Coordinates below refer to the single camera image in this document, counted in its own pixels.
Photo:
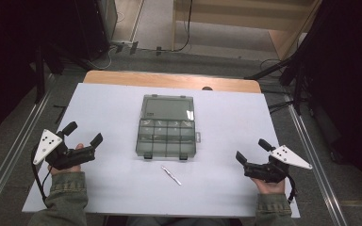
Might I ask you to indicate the dark cabinet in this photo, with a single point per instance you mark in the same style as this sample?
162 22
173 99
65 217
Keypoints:
94 28

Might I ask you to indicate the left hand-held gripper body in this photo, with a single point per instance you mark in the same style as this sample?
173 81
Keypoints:
66 157

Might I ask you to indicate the white table mat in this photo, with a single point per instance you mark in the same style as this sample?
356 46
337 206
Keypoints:
113 182

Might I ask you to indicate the person's right hand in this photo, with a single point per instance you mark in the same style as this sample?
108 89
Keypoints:
270 187

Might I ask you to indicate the black tripod stand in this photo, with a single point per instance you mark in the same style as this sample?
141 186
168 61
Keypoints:
290 78

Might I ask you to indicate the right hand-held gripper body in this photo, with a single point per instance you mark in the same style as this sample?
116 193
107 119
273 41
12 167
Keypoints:
271 172

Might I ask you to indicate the light wooden furniture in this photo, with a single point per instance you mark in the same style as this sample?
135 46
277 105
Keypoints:
248 19

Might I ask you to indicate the black metal stand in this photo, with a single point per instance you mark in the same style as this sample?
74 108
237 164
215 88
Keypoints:
40 78

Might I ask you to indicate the wooden table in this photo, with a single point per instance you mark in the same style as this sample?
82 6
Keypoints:
157 79

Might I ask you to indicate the metal floor rail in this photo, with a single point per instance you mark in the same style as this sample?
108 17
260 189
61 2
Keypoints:
15 147
317 163

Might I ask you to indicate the dark table grommet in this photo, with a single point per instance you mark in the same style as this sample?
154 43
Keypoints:
207 88

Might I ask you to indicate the person's left hand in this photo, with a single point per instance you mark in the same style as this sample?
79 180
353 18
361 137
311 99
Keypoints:
64 171

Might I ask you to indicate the small white stick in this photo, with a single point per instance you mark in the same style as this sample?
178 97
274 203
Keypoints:
171 175

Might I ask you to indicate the grey transparent compartment box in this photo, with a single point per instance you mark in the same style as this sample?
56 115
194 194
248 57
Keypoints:
166 135

